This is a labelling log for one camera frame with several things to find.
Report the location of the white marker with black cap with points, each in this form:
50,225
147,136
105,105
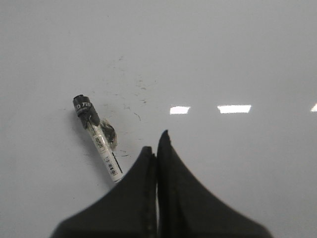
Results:
102,134

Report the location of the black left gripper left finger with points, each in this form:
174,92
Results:
127,211

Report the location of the white glossy whiteboard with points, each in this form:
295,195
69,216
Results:
234,82

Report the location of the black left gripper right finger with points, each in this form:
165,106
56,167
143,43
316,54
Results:
188,210

